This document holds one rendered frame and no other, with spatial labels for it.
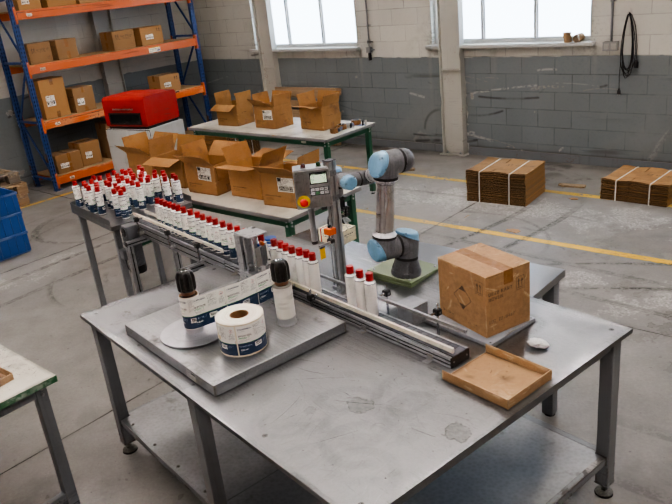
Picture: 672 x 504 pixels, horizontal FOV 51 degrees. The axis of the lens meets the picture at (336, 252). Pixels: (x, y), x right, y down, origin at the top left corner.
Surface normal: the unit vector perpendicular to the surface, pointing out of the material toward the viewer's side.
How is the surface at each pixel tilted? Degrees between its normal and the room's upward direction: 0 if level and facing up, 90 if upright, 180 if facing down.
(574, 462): 0
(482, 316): 90
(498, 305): 90
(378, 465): 0
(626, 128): 90
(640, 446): 0
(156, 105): 90
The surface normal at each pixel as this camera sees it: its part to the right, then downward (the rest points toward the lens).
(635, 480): -0.10, -0.93
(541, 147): -0.65, 0.34
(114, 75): 0.76, 0.17
